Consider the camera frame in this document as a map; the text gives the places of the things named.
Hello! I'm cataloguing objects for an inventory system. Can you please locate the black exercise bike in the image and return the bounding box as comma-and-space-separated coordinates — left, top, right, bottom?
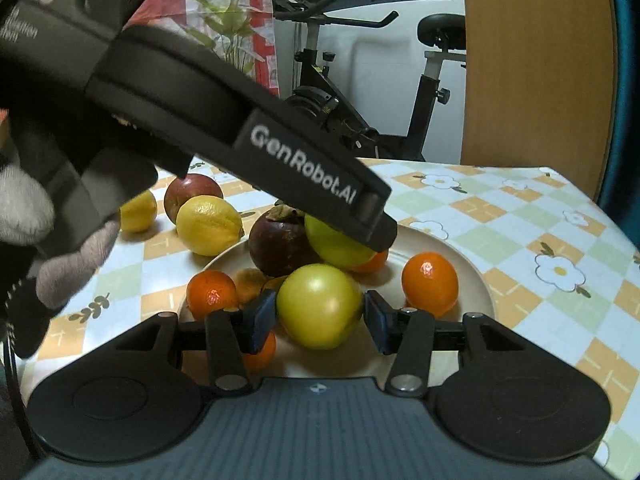
272, 0, 468, 164

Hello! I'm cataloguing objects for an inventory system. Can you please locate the wooden door panel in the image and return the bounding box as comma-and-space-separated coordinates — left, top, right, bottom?
460, 0, 617, 201

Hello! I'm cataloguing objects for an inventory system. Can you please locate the red apple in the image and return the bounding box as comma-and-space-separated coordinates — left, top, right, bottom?
164, 173, 224, 225

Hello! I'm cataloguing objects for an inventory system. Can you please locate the green round fruit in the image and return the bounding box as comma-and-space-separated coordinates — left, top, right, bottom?
304, 214, 377, 269
276, 263, 365, 351

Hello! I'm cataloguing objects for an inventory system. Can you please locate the checkered floral tablecloth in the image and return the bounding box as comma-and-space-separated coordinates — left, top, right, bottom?
37, 157, 640, 476

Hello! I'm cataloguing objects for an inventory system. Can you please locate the red printed backdrop cloth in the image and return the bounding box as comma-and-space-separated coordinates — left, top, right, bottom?
120, 0, 281, 99

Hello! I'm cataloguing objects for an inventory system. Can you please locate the small yellow lemon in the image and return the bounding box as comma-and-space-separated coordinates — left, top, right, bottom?
119, 189, 159, 234

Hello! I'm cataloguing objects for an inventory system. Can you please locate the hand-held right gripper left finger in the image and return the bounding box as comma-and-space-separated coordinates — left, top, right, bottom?
102, 289, 278, 394

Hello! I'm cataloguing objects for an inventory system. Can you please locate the beige round plate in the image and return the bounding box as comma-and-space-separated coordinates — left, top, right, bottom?
178, 220, 496, 381

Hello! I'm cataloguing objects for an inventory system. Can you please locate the large orange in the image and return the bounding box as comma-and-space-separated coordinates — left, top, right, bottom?
401, 252, 460, 320

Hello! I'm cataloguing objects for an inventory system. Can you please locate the large yellow lemon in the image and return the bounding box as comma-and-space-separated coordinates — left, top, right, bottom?
176, 195, 245, 257

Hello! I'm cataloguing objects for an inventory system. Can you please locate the dark purple mangosteen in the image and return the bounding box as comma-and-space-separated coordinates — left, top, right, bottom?
247, 200, 321, 279

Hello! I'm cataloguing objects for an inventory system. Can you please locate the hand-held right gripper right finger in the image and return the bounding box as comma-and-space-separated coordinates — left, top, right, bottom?
364, 290, 551, 395

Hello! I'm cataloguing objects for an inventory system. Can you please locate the small orange tangerine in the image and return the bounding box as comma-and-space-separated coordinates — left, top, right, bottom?
350, 247, 390, 275
242, 331, 277, 374
186, 270, 240, 322

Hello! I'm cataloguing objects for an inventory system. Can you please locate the teal curtain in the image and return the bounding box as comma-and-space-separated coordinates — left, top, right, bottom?
597, 0, 640, 251

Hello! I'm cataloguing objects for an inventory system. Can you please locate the person's left hand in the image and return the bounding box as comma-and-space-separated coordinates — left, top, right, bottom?
0, 157, 121, 361

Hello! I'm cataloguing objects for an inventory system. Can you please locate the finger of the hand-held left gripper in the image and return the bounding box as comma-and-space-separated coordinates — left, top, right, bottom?
220, 107, 399, 254

